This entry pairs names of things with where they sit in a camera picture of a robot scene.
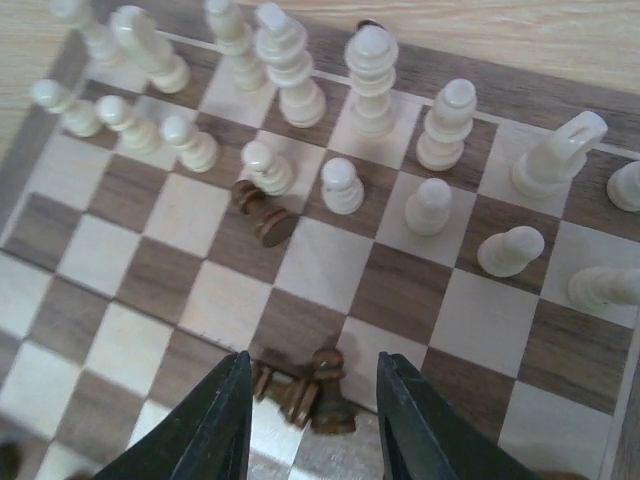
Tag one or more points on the wooden chess board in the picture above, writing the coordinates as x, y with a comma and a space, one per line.
125, 278

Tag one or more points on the dark bishop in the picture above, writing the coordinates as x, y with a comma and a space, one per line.
333, 414
295, 397

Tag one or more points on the white knight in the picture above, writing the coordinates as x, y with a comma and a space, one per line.
135, 31
553, 163

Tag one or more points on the white pawn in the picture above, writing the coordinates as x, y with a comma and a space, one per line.
268, 170
507, 254
197, 150
342, 190
78, 115
595, 288
427, 210
137, 132

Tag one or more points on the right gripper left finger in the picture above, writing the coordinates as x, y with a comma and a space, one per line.
207, 436

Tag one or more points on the white rook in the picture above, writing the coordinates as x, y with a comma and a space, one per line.
98, 38
623, 187

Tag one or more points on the white bishop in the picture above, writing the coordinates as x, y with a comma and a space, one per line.
447, 125
234, 39

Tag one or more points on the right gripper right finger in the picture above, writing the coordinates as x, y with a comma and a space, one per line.
423, 437

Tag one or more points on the white queen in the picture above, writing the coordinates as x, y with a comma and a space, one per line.
370, 56

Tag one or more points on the white king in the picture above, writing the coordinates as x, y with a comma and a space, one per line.
281, 43

